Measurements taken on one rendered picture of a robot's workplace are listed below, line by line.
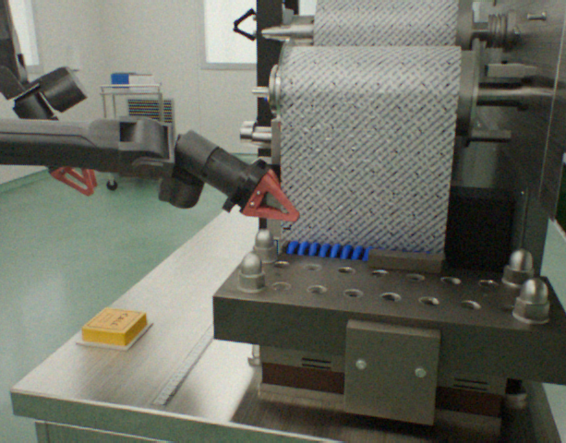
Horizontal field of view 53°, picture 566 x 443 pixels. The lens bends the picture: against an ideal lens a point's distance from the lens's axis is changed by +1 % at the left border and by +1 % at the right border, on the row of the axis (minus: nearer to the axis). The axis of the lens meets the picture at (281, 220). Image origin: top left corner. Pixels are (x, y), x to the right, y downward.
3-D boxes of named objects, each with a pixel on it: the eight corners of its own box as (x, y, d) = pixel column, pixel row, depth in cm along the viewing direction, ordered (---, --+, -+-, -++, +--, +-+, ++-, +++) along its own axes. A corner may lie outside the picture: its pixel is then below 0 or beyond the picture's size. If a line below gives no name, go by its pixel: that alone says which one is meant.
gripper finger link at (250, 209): (283, 241, 82) (229, 208, 83) (294, 225, 89) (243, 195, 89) (306, 204, 80) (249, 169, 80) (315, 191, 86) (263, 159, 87)
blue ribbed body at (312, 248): (290, 257, 85) (290, 236, 84) (438, 271, 80) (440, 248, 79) (284, 267, 82) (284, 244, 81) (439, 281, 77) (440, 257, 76)
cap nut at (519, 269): (499, 275, 74) (504, 242, 72) (530, 278, 73) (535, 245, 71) (503, 286, 70) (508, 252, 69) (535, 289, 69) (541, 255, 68)
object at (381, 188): (282, 247, 86) (281, 126, 80) (442, 262, 80) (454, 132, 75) (281, 249, 85) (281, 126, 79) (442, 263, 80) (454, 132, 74)
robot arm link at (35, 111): (12, 101, 106) (4, 104, 101) (43, 82, 106) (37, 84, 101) (36, 133, 109) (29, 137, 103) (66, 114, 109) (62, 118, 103)
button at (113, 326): (107, 320, 89) (105, 306, 88) (148, 325, 88) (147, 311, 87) (81, 342, 83) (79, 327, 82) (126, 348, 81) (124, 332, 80)
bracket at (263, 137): (258, 285, 102) (256, 115, 93) (293, 289, 100) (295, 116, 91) (250, 297, 97) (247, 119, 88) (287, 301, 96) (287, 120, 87)
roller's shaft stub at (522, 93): (470, 108, 81) (474, 77, 80) (523, 109, 79) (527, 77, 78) (473, 112, 77) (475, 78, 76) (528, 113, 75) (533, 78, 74)
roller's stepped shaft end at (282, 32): (265, 41, 109) (265, 24, 108) (295, 41, 108) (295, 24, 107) (260, 41, 106) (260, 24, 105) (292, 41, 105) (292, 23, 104)
